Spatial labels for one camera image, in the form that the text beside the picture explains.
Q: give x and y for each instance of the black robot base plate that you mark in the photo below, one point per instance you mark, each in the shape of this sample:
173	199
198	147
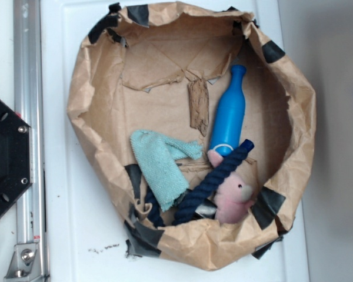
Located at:
15	161

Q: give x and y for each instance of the blue plastic bottle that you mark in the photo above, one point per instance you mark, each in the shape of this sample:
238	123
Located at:
230	114

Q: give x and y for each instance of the pink plush toy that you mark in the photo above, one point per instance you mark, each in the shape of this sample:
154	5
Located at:
233	199

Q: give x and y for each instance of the metal corner bracket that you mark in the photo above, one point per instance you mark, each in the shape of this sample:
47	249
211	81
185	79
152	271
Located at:
24	265

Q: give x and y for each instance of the aluminium rail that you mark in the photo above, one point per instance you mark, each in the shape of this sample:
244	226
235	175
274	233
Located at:
30	208

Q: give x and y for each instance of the brown paper bag bin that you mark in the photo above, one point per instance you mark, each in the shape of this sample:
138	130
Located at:
133	71

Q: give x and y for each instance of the light teal cloth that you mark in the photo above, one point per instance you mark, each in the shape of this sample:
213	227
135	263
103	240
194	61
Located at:
156	155

